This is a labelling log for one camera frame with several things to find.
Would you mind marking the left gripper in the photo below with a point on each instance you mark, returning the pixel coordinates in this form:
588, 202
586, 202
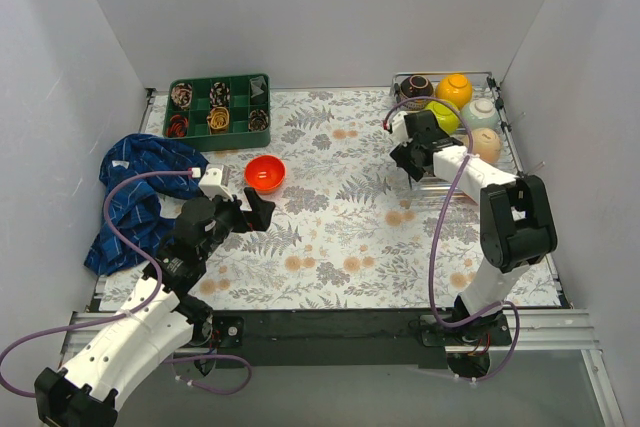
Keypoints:
242, 214

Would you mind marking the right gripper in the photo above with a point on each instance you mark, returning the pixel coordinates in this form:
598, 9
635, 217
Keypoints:
409, 157

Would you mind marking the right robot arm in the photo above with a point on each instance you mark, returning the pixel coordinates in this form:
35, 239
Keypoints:
516, 224

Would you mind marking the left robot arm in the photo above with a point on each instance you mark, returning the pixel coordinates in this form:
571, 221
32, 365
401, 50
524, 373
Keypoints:
89, 390

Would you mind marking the lime green bowl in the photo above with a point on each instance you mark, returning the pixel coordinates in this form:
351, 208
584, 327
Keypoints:
445, 113

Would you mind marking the black brown bowl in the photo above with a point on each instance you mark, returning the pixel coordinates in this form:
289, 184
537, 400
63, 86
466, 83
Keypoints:
414, 89

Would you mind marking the yellow orange bowl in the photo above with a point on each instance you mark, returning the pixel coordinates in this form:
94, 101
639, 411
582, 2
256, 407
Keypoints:
456, 88

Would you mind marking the beige bowl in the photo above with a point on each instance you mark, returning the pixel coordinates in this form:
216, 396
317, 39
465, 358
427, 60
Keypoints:
486, 144

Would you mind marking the pale green bowl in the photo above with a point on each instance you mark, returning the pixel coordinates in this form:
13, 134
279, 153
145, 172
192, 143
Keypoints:
480, 113

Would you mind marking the floral table mat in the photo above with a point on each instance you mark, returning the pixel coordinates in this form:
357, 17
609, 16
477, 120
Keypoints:
349, 229

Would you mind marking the rolled tie brown black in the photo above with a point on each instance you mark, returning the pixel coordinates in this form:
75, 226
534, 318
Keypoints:
258, 120

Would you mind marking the rolled tie yellow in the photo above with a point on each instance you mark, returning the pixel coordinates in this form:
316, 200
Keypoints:
218, 120

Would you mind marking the green compartment tray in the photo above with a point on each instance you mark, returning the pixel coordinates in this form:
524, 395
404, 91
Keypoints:
238, 136

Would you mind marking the blue plaid shirt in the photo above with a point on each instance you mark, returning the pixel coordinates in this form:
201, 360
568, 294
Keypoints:
133, 173

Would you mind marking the rolled tie red black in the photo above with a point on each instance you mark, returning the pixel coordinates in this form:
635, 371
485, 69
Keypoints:
177, 126

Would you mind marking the rolled tie black dotted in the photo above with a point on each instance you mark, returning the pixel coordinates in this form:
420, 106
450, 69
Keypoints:
220, 95

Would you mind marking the rolled tie dark grey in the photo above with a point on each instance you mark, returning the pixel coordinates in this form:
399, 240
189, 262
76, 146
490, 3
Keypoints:
258, 90

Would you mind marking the rolled tie pink brown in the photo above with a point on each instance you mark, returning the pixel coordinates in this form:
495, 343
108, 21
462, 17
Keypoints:
181, 96

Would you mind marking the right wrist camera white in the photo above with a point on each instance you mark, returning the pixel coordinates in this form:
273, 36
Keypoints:
396, 127

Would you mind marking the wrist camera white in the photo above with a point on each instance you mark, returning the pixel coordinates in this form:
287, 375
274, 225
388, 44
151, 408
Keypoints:
214, 182
396, 127

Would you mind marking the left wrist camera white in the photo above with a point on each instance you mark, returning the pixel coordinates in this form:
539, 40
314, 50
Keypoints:
214, 182

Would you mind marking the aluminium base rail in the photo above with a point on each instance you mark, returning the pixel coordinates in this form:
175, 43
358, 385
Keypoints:
531, 329

